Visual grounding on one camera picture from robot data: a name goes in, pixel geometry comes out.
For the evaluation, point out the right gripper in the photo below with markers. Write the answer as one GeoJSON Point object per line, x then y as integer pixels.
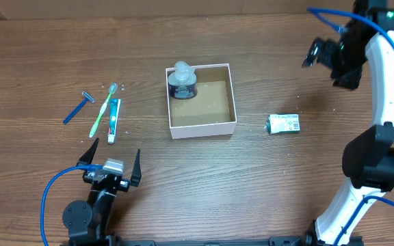
{"type": "Point", "coordinates": [351, 79]}

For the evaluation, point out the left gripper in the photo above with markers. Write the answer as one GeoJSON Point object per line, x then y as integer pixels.
{"type": "Point", "coordinates": [124, 184]}

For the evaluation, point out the green white toothpaste tube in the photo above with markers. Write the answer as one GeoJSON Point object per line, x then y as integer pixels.
{"type": "Point", "coordinates": [113, 119]}

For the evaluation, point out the blue disposable razor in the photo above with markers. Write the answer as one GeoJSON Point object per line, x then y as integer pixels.
{"type": "Point", "coordinates": [87, 98]}

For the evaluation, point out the green white soap packet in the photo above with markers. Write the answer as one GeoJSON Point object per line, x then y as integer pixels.
{"type": "Point", "coordinates": [282, 123]}

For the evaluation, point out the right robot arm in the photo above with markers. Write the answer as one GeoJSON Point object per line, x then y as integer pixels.
{"type": "Point", "coordinates": [368, 160]}

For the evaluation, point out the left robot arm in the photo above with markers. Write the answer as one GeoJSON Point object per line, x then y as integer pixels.
{"type": "Point", "coordinates": [87, 221]}

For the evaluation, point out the green white toothbrush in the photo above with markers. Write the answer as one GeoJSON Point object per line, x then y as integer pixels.
{"type": "Point", "coordinates": [111, 91]}

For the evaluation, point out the white cardboard box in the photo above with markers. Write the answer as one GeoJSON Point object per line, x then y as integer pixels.
{"type": "Point", "coordinates": [211, 112]}

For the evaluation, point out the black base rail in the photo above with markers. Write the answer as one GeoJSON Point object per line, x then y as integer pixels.
{"type": "Point", "coordinates": [210, 242]}

